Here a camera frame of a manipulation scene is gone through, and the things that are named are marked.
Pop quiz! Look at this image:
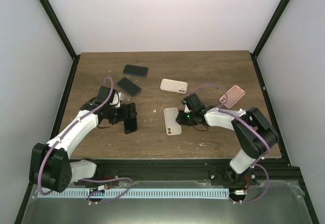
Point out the black phone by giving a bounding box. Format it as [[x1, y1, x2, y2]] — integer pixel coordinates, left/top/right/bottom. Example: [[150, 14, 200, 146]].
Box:
[[124, 111, 138, 134]]

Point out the white phone case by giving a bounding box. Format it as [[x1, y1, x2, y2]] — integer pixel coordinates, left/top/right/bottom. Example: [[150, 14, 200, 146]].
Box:
[[164, 108, 182, 136], [160, 79, 188, 94]]

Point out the teal blue phone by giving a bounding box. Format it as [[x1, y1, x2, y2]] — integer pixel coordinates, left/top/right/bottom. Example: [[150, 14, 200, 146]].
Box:
[[117, 77, 142, 97]]

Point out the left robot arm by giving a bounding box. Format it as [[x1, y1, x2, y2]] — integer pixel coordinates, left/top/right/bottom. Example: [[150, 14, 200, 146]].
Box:
[[29, 86, 138, 193]]

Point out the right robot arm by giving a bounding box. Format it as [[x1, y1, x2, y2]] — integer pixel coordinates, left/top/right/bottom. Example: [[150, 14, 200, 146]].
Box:
[[176, 93, 279, 185]]

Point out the dark blue phone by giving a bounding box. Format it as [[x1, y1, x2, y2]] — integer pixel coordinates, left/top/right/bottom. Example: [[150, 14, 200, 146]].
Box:
[[123, 65, 149, 77]]

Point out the pink phone case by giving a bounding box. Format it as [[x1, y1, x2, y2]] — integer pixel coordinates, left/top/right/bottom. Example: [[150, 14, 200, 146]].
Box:
[[219, 85, 246, 109]]

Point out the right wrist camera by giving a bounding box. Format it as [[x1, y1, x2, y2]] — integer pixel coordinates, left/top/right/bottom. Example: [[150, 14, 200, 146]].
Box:
[[182, 100, 191, 113]]

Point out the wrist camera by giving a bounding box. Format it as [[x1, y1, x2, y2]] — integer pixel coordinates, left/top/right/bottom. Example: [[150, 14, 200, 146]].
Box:
[[182, 100, 191, 113], [110, 91, 124, 108]]

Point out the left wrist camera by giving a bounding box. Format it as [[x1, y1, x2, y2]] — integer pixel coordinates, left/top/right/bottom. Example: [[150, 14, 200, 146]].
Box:
[[110, 91, 124, 108]]

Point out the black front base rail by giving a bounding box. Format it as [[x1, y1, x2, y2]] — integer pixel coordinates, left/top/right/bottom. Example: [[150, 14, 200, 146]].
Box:
[[73, 157, 300, 186]]

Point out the white slotted cable duct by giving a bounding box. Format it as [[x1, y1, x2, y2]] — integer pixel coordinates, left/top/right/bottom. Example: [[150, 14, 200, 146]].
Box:
[[46, 188, 230, 199]]

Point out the black left frame post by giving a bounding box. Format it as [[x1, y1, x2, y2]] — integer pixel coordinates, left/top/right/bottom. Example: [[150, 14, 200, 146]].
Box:
[[27, 0, 78, 59]]

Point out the black frame post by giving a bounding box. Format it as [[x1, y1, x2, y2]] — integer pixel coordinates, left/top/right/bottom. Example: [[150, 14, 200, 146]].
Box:
[[27, 0, 78, 59], [250, 0, 303, 57]]

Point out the black right frame post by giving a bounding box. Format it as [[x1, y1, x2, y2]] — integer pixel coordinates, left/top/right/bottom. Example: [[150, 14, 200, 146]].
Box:
[[250, 0, 303, 57]]

